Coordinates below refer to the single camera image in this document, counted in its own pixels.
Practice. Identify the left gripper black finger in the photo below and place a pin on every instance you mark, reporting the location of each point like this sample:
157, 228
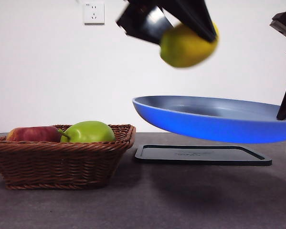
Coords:
138, 21
193, 16

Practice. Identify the yellow lemon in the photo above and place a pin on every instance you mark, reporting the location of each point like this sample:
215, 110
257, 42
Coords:
183, 50

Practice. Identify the blue round plate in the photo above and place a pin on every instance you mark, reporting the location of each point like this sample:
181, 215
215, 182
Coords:
204, 126

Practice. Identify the brown wicker basket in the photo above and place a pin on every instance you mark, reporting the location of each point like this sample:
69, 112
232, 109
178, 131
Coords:
61, 162

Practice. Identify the black flat tray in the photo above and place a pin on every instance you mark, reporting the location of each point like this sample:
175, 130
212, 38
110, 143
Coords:
204, 157

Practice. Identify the green pear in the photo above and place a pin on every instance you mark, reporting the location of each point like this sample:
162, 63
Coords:
92, 133

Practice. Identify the red apple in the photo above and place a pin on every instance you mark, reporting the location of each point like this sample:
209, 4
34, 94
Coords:
33, 134

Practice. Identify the white wall socket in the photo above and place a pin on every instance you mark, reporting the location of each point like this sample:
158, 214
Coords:
94, 14

